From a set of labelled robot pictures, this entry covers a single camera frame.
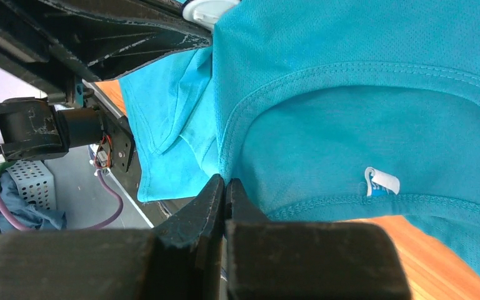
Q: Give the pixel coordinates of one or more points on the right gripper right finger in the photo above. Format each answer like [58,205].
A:
[307,260]

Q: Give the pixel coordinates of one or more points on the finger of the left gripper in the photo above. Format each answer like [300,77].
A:
[105,40]

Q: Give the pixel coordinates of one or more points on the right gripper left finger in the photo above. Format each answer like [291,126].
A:
[178,259]

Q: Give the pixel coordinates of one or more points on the teal t-shirt garment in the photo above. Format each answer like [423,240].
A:
[297,98]

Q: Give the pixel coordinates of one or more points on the white garment label tag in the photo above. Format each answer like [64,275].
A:
[380,183]

